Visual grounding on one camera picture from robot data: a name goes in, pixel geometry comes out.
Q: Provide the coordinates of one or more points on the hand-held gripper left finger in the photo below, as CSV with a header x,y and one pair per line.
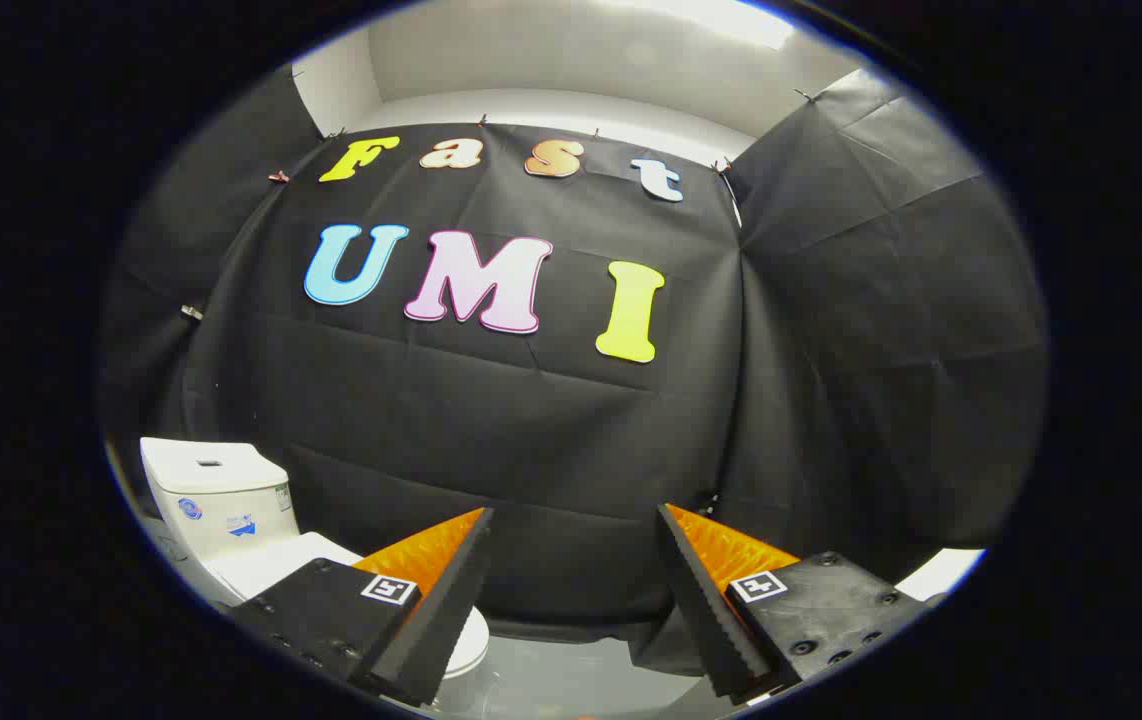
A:
x,y
441,620

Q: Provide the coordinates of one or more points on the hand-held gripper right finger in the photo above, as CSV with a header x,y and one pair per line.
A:
x,y
706,620

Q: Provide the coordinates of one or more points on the white toilet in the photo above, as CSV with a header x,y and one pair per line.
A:
x,y
216,490

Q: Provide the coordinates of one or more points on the black backdrop cloth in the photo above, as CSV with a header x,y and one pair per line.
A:
x,y
551,430

